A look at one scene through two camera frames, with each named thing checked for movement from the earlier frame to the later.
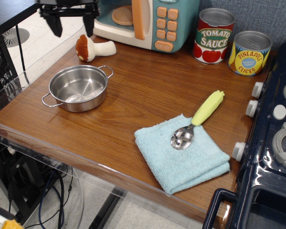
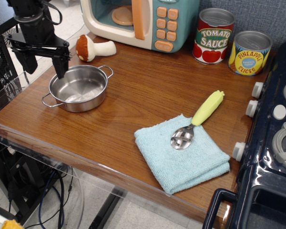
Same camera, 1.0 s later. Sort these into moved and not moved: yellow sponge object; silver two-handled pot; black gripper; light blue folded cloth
Moved: black gripper
Not moved: yellow sponge object; silver two-handled pot; light blue folded cloth
